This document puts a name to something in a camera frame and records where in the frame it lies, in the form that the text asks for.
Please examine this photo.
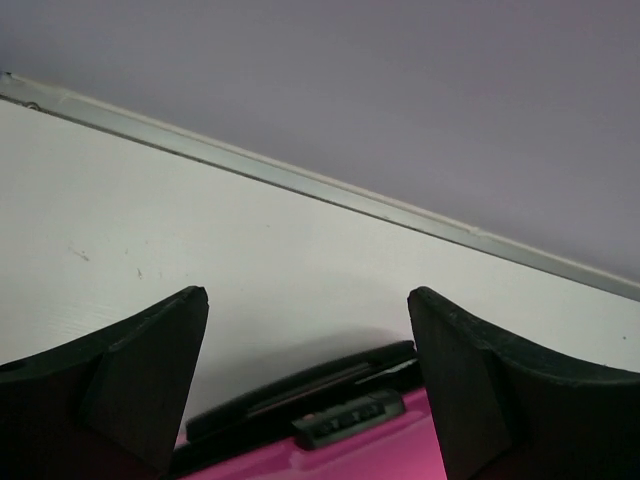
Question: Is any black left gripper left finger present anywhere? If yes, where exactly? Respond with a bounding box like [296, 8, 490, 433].
[1, 286, 209, 479]

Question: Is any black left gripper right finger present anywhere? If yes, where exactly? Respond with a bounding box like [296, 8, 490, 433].
[408, 287, 639, 479]

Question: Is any pink hard-shell suitcase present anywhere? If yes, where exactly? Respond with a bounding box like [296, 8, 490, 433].
[167, 340, 446, 479]

